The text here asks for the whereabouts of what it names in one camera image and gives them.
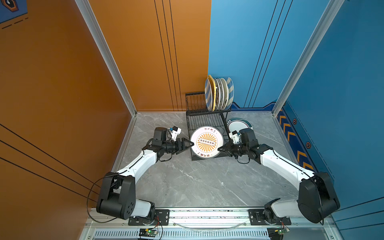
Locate blue white striped plate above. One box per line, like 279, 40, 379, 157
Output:
226, 78, 234, 110

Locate yellow woven bamboo tray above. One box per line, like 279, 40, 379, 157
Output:
208, 75, 217, 112

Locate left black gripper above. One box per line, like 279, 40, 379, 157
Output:
161, 138, 194, 155

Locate right green circuit board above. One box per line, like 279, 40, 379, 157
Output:
275, 227, 291, 236

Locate white plate green red rim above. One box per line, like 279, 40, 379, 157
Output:
227, 118, 253, 133

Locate left green circuit board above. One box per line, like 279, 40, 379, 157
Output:
138, 229, 159, 240

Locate green circuit board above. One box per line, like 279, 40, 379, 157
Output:
138, 229, 159, 240
275, 227, 291, 236

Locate black wire dish rack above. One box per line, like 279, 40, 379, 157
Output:
185, 92, 231, 145

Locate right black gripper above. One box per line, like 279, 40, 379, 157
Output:
216, 139, 249, 159

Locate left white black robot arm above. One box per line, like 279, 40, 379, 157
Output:
96, 127, 195, 224

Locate white plate orange sunburst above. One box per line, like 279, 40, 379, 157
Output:
190, 126, 224, 159

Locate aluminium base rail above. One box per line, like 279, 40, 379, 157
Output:
80, 207, 343, 240

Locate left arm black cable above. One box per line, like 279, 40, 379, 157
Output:
86, 175, 121, 224

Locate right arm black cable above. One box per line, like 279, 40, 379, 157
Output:
269, 149, 326, 226

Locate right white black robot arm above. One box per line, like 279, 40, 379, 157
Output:
218, 128, 341, 225

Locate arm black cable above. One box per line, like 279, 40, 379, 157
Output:
86, 175, 121, 224
269, 149, 326, 226

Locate cream plate floral drawing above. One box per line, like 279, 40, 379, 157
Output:
221, 78, 229, 110

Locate white plate red characters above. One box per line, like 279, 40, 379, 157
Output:
214, 79, 222, 111

